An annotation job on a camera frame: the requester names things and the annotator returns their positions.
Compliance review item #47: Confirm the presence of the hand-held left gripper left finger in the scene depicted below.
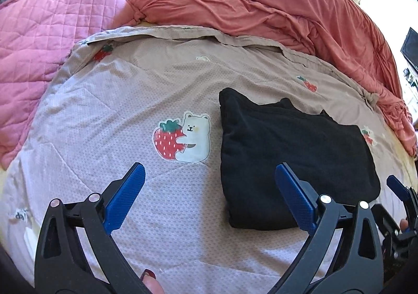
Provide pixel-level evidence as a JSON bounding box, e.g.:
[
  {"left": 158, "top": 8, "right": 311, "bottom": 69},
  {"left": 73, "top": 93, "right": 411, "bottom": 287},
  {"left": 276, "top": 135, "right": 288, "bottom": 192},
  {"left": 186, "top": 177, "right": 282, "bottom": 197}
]
[{"left": 34, "top": 162, "right": 151, "bottom": 294}]

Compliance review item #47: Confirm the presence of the pink quilted blanket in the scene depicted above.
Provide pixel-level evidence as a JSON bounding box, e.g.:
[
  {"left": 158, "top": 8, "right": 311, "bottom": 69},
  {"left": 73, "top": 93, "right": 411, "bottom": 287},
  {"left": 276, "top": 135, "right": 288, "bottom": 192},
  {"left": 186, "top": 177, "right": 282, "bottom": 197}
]
[{"left": 0, "top": 0, "right": 130, "bottom": 168}]

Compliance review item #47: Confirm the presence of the person's left hand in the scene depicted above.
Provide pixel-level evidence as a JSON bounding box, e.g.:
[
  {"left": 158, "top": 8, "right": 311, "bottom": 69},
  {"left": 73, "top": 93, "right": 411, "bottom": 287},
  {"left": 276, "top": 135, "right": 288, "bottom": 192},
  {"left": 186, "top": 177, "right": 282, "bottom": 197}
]
[{"left": 140, "top": 269, "right": 165, "bottom": 294}]

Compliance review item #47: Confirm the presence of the black garment with orange cuffs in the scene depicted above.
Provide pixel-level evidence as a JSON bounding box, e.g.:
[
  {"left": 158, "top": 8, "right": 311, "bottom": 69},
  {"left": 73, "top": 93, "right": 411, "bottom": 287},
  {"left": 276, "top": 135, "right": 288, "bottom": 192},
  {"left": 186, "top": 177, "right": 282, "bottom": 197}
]
[{"left": 218, "top": 88, "right": 381, "bottom": 230}]

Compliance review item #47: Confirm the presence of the coral red duvet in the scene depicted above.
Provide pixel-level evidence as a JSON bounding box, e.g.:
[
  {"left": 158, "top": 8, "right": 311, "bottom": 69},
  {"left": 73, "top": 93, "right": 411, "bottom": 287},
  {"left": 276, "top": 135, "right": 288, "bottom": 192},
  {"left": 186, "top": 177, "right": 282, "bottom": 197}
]
[{"left": 126, "top": 0, "right": 417, "bottom": 156}]

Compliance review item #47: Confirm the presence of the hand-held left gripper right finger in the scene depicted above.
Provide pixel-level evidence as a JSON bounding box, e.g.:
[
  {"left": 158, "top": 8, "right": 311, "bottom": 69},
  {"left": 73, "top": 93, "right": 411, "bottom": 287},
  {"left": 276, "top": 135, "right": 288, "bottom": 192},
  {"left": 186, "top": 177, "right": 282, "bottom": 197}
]
[{"left": 270, "top": 163, "right": 386, "bottom": 294}]

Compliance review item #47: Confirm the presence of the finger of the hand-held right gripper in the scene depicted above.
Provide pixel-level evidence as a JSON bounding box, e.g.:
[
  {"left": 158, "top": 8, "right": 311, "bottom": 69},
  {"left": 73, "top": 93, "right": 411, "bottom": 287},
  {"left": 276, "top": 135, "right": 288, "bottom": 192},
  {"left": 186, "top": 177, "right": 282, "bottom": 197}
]
[
  {"left": 371, "top": 203, "right": 399, "bottom": 236},
  {"left": 387, "top": 175, "right": 418, "bottom": 220}
]

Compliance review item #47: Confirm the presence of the beige bear print blanket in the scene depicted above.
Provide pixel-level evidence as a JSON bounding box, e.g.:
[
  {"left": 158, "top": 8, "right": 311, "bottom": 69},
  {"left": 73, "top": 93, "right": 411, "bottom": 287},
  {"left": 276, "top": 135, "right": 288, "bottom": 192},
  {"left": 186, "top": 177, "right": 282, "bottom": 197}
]
[{"left": 0, "top": 26, "right": 418, "bottom": 294}]

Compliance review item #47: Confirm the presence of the black monitor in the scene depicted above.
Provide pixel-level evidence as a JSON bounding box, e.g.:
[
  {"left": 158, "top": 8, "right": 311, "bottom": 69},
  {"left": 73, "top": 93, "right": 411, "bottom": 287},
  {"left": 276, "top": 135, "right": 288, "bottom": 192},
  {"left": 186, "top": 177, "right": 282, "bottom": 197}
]
[{"left": 400, "top": 27, "right": 418, "bottom": 73}]

